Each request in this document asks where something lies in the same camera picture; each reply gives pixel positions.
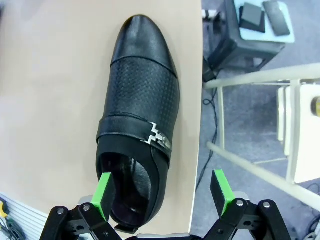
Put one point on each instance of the grey aluminium base rail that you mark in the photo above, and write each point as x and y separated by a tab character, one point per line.
27	212

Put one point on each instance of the cream metal frame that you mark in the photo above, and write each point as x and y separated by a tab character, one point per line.
250	77

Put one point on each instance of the black power adapter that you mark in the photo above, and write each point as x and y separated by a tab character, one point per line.
208	75

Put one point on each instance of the dark grey plastic stool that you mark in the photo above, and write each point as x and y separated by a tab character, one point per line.
230	50

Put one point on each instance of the black smartphone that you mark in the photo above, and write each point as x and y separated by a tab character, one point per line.
276	18

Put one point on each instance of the black flat case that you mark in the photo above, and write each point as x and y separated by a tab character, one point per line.
252	17

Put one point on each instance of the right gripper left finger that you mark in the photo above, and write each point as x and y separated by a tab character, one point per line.
103	197

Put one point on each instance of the black buckled dress shoe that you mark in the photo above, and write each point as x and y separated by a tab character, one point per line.
140	100

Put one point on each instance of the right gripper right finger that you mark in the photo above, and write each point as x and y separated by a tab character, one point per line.
221	197

